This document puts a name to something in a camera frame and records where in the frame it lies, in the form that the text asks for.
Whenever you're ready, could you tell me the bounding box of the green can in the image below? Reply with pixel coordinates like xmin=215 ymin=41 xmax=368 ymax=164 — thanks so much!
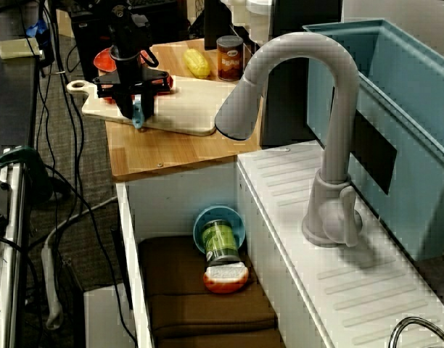
xmin=200 ymin=220 xmax=241 ymax=264

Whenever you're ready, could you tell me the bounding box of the grey toy faucet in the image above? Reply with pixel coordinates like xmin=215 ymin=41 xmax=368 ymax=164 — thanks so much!
xmin=213 ymin=31 xmax=363 ymax=248

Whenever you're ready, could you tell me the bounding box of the blue bowl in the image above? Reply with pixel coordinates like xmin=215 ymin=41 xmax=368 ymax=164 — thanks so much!
xmin=192 ymin=205 xmax=247 ymax=254

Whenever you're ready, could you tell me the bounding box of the dark grey desk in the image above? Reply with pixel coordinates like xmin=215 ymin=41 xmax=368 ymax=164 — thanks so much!
xmin=0 ymin=7 xmax=40 ymax=160

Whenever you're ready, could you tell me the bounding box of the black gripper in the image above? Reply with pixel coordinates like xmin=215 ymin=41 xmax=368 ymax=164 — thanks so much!
xmin=93 ymin=57 xmax=172 ymax=120

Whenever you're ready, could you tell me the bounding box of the white toy sink unit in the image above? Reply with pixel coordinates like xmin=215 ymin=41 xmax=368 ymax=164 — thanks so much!
xmin=115 ymin=140 xmax=444 ymax=348

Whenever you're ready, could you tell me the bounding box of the tall clear white-lidded container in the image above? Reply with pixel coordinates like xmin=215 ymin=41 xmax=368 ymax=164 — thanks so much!
xmin=245 ymin=0 xmax=274 ymax=41

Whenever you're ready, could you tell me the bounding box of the red toy sausage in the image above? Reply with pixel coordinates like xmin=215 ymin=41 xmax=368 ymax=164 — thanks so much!
xmin=96 ymin=75 xmax=175 ymax=105

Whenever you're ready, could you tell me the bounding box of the steel pot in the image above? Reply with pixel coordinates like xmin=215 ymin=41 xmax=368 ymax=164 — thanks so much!
xmin=387 ymin=316 xmax=444 ymax=348

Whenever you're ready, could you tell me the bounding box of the blue plastic bin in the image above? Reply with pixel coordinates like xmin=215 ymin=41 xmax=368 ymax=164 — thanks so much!
xmin=301 ymin=18 xmax=444 ymax=262

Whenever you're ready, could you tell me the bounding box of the blue handled toy knife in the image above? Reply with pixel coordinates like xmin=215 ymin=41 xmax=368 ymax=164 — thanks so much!
xmin=131 ymin=94 xmax=147 ymax=131

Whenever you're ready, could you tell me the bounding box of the brown cloth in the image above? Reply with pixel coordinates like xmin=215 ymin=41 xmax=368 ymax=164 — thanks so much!
xmin=137 ymin=235 xmax=284 ymax=348

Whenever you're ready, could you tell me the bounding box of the aluminium frame rail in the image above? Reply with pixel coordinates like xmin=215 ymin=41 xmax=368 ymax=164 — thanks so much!
xmin=0 ymin=144 xmax=30 ymax=348

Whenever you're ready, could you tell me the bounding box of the orange white toy sushi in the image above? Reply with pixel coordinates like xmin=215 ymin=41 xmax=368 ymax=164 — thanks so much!
xmin=202 ymin=261 xmax=250 ymax=294

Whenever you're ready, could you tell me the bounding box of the orange beans can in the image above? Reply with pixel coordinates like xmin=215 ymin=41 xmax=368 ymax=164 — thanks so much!
xmin=216 ymin=35 xmax=244 ymax=83

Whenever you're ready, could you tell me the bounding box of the white box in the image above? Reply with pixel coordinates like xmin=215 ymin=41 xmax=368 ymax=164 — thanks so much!
xmin=83 ymin=284 xmax=136 ymax=348

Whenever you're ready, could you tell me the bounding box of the black cable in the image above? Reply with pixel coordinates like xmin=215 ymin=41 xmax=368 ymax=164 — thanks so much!
xmin=42 ymin=163 xmax=139 ymax=348

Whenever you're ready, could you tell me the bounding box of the yellow toy corn cob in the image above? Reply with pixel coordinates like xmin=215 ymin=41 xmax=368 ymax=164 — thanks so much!
xmin=182 ymin=48 xmax=211 ymax=79

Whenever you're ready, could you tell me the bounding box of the red plate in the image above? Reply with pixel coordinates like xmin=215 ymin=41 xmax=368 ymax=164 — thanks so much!
xmin=93 ymin=46 xmax=152 ymax=73

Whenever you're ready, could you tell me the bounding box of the grey power cord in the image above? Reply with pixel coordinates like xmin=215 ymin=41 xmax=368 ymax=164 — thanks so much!
xmin=44 ymin=196 xmax=118 ymax=251

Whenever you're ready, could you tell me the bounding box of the black vertical panel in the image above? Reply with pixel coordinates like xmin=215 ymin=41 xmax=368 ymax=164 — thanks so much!
xmin=260 ymin=0 xmax=343 ymax=149

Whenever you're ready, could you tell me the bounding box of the green clamp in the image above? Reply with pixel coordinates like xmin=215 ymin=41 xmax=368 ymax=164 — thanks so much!
xmin=0 ymin=145 xmax=54 ymax=204

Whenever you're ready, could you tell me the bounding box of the light wooden cutting board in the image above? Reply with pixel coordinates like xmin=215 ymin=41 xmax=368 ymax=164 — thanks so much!
xmin=65 ymin=74 xmax=241 ymax=138

